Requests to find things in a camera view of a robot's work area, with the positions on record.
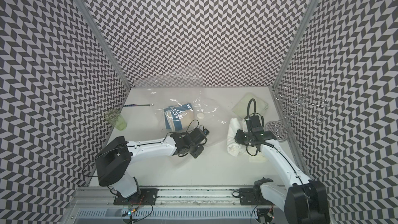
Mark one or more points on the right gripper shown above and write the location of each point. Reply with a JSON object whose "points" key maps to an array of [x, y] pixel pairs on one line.
{"points": [[238, 139]]}

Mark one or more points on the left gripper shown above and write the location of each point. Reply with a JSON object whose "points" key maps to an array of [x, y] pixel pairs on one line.
{"points": [[196, 154]]}

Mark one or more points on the white towel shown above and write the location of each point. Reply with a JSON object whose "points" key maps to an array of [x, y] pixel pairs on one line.
{"points": [[259, 158], [233, 148]]}

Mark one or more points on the blue and cream towel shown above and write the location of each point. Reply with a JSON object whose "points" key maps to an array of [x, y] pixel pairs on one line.
{"points": [[178, 118]]}

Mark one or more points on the clear plastic vacuum bag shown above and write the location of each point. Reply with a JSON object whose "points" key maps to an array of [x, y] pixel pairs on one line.
{"points": [[180, 103]]}

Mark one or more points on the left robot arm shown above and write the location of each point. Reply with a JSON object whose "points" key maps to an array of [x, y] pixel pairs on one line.
{"points": [[112, 162]]}

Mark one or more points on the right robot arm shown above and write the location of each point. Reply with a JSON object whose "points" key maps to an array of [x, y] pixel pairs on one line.
{"points": [[303, 200]]}

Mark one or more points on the white vacuum bag valve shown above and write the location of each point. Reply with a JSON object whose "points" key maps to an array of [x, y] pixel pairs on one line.
{"points": [[200, 115]]}

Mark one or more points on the purple toothbrush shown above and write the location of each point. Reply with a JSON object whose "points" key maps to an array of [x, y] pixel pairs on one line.
{"points": [[138, 105]]}

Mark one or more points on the green plastic cup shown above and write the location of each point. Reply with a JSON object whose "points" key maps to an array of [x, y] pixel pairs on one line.
{"points": [[115, 118]]}

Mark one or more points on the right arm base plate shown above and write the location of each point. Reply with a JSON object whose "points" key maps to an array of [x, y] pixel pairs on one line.
{"points": [[252, 196]]}

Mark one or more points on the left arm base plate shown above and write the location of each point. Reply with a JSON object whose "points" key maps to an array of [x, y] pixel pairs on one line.
{"points": [[146, 196]]}

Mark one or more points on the aluminium frame rail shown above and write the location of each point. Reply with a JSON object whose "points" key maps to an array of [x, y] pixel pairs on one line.
{"points": [[168, 197]]}

